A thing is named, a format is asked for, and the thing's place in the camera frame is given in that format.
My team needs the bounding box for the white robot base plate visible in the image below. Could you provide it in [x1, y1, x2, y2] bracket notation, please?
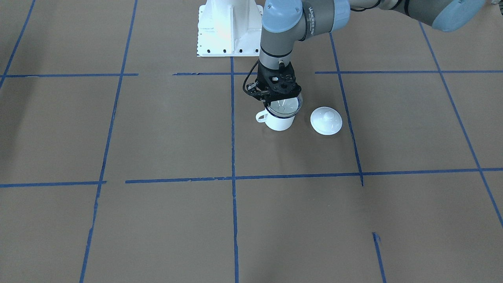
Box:
[196, 0, 263, 57]

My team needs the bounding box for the white ceramic lid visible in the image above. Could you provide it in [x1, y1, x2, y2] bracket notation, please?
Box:
[310, 107, 343, 136]

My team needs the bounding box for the white blue ceramic cup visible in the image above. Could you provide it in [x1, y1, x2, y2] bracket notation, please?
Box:
[255, 109, 296, 131]

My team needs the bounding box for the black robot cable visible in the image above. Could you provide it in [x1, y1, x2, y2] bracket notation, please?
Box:
[242, 59, 261, 97]

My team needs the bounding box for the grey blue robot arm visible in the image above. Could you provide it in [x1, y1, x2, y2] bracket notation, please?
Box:
[242, 0, 485, 105]

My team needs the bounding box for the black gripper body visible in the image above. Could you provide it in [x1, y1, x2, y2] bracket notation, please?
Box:
[249, 61, 302, 105]

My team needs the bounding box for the brown paper table cover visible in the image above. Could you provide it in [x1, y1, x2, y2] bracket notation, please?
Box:
[1, 0, 502, 283]

